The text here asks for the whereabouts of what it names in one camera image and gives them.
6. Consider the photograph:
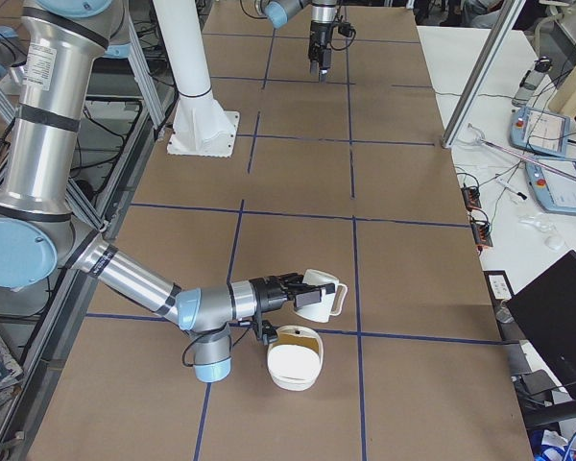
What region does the grey aluminium frame post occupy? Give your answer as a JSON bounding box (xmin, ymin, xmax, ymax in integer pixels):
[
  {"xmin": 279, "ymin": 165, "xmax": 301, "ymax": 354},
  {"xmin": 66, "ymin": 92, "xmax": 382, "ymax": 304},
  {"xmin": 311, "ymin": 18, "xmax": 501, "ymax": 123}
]
[{"xmin": 442, "ymin": 0, "xmax": 525, "ymax": 149}]

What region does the far teach pendant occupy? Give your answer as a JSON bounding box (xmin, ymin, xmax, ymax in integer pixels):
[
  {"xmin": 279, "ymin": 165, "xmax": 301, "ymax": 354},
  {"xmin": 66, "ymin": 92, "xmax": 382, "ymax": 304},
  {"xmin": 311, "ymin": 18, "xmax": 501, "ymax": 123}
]
[{"xmin": 509, "ymin": 107, "xmax": 571, "ymax": 158}]

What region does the orange circuit board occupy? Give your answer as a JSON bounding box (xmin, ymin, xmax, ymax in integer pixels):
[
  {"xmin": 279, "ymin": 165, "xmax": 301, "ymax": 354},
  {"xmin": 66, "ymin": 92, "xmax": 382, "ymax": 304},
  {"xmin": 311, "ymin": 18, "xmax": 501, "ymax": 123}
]
[
  {"xmin": 469, "ymin": 219, "xmax": 493, "ymax": 252},
  {"xmin": 461, "ymin": 185, "xmax": 481, "ymax": 210}
]

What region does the teach pendant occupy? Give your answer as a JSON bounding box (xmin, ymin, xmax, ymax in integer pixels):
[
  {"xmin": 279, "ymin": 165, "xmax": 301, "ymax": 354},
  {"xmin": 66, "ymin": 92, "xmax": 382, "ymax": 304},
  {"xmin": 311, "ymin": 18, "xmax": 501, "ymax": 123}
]
[
  {"xmin": 509, "ymin": 107, "xmax": 571, "ymax": 158},
  {"xmin": 526, "ymin": 154, "xmax": 576, "ymax": 214}
]

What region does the black laptop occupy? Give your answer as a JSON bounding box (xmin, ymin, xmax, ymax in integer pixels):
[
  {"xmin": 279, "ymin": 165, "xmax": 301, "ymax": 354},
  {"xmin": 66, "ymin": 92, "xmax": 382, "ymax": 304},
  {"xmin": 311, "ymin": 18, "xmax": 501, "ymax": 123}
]
[{"xmin": 507, "ymin": 250, "xmax": 576, "ymax": 399}]

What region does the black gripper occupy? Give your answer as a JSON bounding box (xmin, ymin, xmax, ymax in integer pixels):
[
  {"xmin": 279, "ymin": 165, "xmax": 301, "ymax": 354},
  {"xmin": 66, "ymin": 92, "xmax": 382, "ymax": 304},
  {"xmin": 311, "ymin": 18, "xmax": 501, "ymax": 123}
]
[
  {"xmin": 250, "ymin": 273, "xmax": 333, "ymax": 313},
  {"xmin": 308, "ymin": 20, "xmax": 332, "ymax": 82}
]

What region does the white oval bowl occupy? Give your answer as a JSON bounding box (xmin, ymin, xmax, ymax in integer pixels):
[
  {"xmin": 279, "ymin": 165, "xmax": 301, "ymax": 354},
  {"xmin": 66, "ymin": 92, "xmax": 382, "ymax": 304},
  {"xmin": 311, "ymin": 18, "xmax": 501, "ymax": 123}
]
[{"xmin": 267, "ymin": 325, "xmax": 324, "ymax": 391}]

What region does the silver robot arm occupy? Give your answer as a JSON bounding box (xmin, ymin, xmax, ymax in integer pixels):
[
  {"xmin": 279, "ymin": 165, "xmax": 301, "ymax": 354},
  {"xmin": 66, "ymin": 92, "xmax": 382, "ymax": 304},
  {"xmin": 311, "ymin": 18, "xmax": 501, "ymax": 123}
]
[
  {"xmin": 254, "ymin": 0, "xmax": 339, "ymax": 82},
  {"xmin": 0, "ymin": 1, "xmax": 337, "ymax": 382}
]

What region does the orange circuit board near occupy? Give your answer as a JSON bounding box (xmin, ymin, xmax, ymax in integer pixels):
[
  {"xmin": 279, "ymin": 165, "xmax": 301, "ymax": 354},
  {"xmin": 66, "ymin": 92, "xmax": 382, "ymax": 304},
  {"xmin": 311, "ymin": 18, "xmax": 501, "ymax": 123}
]
[{"xmin": 469, "ymin": 219, "xmax": 493, "ymax": 252}]

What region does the white ribbed HOME mug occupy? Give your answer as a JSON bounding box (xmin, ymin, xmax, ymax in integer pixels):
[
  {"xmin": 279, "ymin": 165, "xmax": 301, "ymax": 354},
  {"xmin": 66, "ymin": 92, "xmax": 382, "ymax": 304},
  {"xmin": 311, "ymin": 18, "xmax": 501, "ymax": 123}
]
[{"xmin": 294, "ymin": 269, "xmax": 348, "ymax": 323}]

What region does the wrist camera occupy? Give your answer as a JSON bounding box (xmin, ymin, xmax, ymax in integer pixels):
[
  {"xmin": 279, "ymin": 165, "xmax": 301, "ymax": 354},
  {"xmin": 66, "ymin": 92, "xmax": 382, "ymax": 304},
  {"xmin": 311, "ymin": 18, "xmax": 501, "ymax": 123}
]
[
  {"xmin": 254, "ymin": 319, "xmax": 278, "ymax": 346},
  {"xmin": 337, "ymin": 21, "xmax": 356, "ymax": 38}
]

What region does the white pedestal base plate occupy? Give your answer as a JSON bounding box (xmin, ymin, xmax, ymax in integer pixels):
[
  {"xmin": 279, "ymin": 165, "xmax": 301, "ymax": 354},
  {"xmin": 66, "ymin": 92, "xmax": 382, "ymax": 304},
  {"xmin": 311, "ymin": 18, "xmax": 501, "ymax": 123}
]
[{"xmin": 167, "ymin": 107, "xmax": 240, "ymax": 158}]

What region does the white pedestal column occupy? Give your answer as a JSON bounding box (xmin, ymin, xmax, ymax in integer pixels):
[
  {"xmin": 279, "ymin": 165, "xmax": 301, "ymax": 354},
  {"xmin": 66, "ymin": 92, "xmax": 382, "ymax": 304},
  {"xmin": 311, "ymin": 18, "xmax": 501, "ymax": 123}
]
[{"xmin": 154, "ymin": 0, "xmax": 214, "ymax": 124}]

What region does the orange circuit board far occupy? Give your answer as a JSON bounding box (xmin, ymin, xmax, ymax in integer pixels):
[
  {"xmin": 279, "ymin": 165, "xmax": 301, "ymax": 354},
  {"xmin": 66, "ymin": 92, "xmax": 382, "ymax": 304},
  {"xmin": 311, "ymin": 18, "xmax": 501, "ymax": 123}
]
[{"xmin": 461, "ymin": 185, "xmax": 481, "ymax": 210}]

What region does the near teach pendant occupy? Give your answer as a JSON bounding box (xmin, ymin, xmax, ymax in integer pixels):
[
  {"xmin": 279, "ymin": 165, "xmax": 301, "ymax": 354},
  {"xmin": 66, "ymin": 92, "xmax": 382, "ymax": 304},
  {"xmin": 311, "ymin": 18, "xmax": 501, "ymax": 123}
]
[{"xmin": 526, "ymin": 154, "xmax": 576, "ymax": 214}]

